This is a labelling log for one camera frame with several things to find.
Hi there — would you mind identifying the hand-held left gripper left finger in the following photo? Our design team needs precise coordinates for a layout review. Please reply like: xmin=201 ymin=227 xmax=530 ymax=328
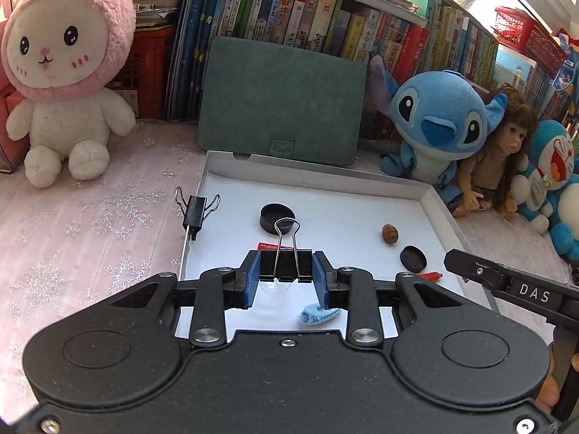
xmin=110 ymin=248 xmax=262 ymax=348

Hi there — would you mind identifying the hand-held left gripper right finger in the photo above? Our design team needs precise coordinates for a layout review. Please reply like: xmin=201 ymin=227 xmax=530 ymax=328
xmin=313 ymin=250 xmax=465 ymax=348

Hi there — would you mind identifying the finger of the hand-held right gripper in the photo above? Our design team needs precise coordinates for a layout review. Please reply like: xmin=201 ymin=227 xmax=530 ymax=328
xmin=443 ymin=248 xmax=513 ymax=300

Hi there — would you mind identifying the blue hair claw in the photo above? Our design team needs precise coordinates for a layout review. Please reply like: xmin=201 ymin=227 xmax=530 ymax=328
xmin=299 ymin=305 xmax=340 ymax=326

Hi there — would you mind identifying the large black binder clip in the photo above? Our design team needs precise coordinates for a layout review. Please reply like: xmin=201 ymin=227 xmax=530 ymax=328
xmin=259 ymin=218 xmax=314 ymax=283

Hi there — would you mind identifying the thick black round cap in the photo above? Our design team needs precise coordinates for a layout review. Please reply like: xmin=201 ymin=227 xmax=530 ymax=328
xmin=259 ymin=203 xmax=297 ymax=235

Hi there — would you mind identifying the black lid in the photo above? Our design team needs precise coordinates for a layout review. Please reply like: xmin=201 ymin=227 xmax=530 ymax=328
xmin=400 ymin=245 xmax=428 ymax=274

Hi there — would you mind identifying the grey cardboard box tray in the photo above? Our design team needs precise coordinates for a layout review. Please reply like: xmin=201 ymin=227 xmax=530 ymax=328
xmin=174 ymin=150 xmax=500 ymax=340

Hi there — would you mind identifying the person's right hand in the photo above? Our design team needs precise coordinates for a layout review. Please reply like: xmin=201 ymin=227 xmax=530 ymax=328
xmin=537 ymin=348 xmax=579 ymax=414

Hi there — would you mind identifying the small black binder clip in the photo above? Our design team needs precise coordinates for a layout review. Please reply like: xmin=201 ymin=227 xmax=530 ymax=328
xmin=174 ymin=187 xmax=221 ymax=241

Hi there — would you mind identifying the brown-haired baby doll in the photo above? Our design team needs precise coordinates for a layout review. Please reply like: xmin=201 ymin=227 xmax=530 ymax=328
xmin=452 ymin=84 xmax=540 ymax=220

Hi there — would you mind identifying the blue cat plush with tag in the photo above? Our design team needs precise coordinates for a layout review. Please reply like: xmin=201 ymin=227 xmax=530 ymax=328
xmin=511 ymin=120 xmax=579 ymax=236

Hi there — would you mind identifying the blue alien plush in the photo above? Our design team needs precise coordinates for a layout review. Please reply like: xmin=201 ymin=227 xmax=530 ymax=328
xmin=368 ymin=54 xmax=510 ymax=206

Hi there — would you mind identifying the green suede case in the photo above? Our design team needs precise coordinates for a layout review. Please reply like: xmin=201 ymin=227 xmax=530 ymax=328
xmin=196 ymin=36 xmax=368 ymax=166

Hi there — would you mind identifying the blue paper bag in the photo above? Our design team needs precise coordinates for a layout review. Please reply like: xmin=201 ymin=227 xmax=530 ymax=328
xmin=549 ymin=31 xmax=579 ymax=109

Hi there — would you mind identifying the red plastic crate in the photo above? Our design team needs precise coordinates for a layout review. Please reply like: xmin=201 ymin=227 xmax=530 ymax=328
xmin=106 ymin=26 xmax=177 ymax=120

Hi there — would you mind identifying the red plastic basket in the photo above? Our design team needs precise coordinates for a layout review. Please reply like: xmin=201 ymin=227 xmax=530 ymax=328
xmin=493 ymin=7 xmax=568 ymax=77

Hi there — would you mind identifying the row of books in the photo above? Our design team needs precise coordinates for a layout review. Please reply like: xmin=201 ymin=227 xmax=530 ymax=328
xmin=165 ymin=0 xmax=579 ymax=145

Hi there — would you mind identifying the pink triangular house box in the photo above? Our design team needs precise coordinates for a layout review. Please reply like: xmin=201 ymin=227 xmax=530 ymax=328
xmin=0 ymin=0 xmax=28 ymax=175

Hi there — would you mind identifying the pink bunny plush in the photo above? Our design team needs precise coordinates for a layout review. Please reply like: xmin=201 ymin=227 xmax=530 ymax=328
xmin=0 ymin=0 xmax=138 ymax=189

